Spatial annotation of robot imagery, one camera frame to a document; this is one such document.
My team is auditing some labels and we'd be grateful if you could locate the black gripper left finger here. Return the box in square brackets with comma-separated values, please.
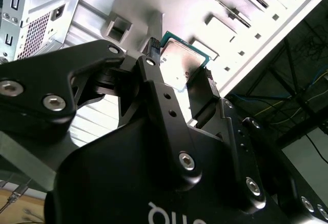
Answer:
[0, 37, 203, 192]

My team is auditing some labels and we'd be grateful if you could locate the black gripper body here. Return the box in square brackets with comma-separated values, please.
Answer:
[45, 118, 293, 224]

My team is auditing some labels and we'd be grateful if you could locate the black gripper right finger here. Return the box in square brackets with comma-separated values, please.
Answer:
[186, 68, 296, 213]

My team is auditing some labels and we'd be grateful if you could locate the silver CPU with green edge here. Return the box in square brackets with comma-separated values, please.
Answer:
[159, 30, 214, 93]

